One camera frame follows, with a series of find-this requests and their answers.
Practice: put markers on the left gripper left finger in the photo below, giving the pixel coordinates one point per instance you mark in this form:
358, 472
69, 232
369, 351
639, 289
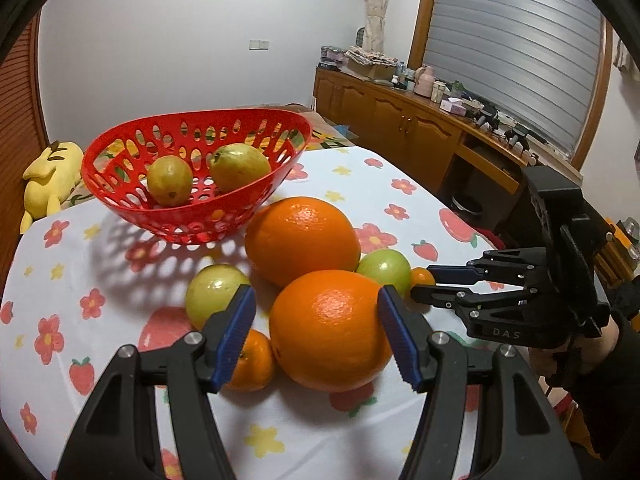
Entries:
116, 435

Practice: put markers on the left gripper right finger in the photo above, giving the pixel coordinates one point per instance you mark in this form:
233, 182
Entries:
518, 435

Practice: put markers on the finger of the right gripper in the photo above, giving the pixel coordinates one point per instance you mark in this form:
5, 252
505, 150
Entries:
444, 297
459, 275

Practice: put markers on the small tangerine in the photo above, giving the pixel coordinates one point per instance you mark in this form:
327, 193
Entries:
256, 365
419, 276

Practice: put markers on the green fruit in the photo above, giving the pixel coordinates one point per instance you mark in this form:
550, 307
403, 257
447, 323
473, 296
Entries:
387, 267
210, 291

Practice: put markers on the large orange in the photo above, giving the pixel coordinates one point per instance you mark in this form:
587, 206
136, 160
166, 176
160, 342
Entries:
298, 235
325, 332

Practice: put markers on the large yellow-green guava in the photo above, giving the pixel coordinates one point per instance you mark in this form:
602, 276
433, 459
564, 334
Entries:
236, 165

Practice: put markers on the right hand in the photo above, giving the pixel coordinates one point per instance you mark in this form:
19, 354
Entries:
577, 355

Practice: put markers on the wooden sideboard cabinet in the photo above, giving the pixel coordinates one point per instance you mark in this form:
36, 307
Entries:
445, 154

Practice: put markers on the pink bottle on sideboard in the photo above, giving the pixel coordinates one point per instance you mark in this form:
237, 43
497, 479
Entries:
424, 81

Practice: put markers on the patterned box on sideboard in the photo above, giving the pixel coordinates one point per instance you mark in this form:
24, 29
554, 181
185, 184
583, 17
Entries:
370, 65

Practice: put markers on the window roller blind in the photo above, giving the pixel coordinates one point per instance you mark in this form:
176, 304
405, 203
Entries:
536, 60

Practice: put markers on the yellow plush toy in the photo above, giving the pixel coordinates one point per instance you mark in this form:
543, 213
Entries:
50, 179

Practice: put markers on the red plastic fruit basket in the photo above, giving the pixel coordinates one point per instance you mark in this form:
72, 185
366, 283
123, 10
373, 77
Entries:
116, 164

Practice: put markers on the brown louvered wardrobe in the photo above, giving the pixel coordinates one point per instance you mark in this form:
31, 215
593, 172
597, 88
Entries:
23, 135

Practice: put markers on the beige curtain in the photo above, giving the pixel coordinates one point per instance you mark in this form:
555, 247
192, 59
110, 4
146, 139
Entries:
374, 29

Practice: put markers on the wall socket plate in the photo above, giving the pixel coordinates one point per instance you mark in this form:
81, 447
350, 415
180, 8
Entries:
259, 45

